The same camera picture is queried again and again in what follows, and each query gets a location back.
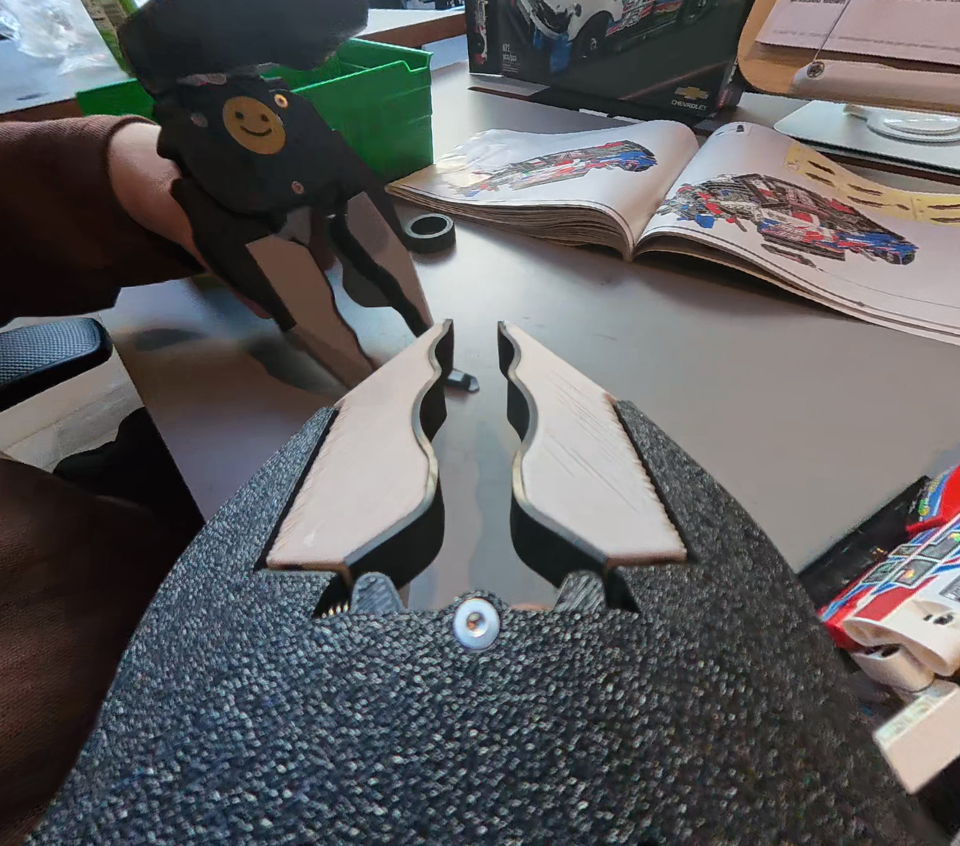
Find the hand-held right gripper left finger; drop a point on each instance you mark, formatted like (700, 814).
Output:
(360, 471)

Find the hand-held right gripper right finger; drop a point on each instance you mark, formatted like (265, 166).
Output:
(592, 471)

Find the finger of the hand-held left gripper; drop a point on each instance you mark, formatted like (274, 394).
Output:
(382, 231)
(315, 314)

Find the green parts bin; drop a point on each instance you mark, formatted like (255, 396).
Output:
(375, 111)

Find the small black brick part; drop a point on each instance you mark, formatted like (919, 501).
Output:
(463, 381)

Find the toy brick race car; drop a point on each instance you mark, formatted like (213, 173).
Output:
(900, 598)

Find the person's left forearm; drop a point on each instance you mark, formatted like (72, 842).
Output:
(60, 216)

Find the grey desk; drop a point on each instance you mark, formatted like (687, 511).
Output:
(675, 411)

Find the person's left hand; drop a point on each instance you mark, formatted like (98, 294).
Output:
(139, 179)

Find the black rubber tyre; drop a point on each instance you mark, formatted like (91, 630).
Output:
(427, 247)

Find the black mesh chair armrest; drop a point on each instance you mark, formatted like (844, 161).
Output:
(52, 351)

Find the clear plastic bag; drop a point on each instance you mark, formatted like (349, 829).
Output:
(30, 14)

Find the black race car set box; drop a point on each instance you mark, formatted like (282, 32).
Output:
(637, 66)

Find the person's brown clothed body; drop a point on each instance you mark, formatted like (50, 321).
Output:
(60, 636)

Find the open instruction booklet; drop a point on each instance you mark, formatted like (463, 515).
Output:
(750, 149)

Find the wooden document stand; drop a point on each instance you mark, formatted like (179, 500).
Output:
(765, 66)

